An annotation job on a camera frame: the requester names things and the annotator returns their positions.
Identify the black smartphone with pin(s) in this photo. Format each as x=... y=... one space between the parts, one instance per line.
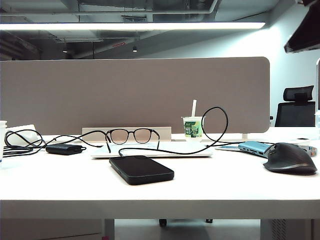
x=142 y=170

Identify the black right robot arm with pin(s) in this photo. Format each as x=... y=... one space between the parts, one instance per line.
x=305 y=32

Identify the brown desk divider screen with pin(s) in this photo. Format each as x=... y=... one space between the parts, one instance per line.
x=125 y=95

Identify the black-framed eyeglasses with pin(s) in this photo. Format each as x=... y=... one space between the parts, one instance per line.
x=131 y=130

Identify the green printed drink cup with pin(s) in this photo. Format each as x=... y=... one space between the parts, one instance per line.
x=192 y=130

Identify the white drinking straw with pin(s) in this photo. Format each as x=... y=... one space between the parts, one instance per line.
x=194 y=107

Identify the white closed laptop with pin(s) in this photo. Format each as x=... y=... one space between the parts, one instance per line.
x=102 y=153

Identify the light blue flat card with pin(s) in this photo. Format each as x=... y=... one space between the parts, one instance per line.
x=226 y=148

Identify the red ceiling sign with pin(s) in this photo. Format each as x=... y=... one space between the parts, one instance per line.
x=118 y=45

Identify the blue USB hub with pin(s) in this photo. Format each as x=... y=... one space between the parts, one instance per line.
x=252 y=146

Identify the long ceiling light strip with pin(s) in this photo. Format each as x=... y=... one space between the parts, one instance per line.
x=125 y=26

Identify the black power adapter brick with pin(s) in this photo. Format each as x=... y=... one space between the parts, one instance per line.
x=62 y=149

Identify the black caster wheel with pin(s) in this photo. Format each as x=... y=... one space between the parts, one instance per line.
x=209 y=220
x=162 y=222

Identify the black mesh office chair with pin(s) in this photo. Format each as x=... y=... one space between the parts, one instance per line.
x=295 y=112

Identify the black computer mouse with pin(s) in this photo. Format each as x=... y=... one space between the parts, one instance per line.
x=290 y=157

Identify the white paper box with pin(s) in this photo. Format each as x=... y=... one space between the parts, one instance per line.
x=25 y=127

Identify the white device with black dot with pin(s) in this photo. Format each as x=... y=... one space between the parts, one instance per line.
x=306 y=142

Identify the grey drawer cabinet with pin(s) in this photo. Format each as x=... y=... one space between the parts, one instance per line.
x=50 y=228

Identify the white plastic cup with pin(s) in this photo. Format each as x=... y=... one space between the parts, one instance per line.
x=2 y=130

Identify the grey perforated panel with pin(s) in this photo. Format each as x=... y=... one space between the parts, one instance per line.
x=279 y=230

